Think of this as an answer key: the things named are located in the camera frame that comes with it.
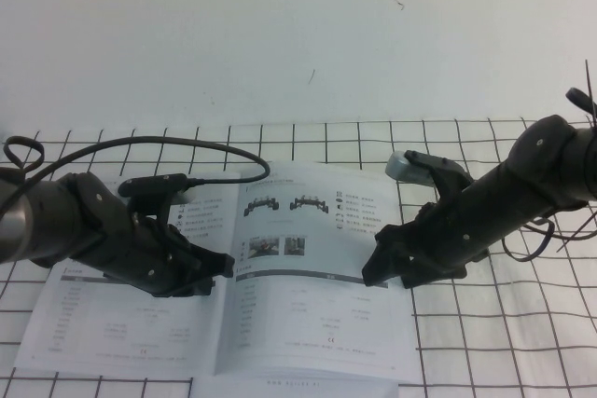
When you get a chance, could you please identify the black left camera cable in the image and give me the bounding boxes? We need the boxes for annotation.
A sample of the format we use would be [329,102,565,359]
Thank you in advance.
[0,136,272,226]

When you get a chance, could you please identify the black zip tie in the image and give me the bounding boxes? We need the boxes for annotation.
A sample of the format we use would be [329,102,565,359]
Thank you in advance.
[559,211,597,251]
[584,60,597,131]

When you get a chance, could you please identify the black strap loop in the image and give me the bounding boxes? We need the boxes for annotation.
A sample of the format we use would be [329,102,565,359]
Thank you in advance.
[3,135,46,172]

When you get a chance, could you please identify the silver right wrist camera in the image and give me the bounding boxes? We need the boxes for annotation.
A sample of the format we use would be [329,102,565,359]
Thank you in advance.
[385,149,470,197]

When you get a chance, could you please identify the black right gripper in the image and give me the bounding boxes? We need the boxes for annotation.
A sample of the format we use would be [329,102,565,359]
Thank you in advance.
[362,181,491,290]

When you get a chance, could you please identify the black right camera cable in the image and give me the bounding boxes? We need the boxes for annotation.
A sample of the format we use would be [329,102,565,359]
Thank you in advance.
[502,209,597,264]

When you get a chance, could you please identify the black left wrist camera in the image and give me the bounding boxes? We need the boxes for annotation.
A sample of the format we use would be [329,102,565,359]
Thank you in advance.
[118,173,190,221]

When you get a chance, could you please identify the white black-checked tablecloth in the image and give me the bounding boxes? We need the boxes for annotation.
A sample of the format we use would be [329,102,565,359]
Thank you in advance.
[0,117,597,398]

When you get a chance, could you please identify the white product catalog book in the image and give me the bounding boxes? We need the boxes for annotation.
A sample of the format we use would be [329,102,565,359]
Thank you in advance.
[13,159,419,383]

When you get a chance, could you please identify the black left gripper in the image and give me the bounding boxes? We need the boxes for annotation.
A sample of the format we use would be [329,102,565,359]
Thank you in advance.
[69,210,236,299]

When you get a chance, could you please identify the black camera cable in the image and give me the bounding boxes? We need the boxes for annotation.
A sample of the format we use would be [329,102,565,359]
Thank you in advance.
[502,209,597,264]
[0,136,272,226]

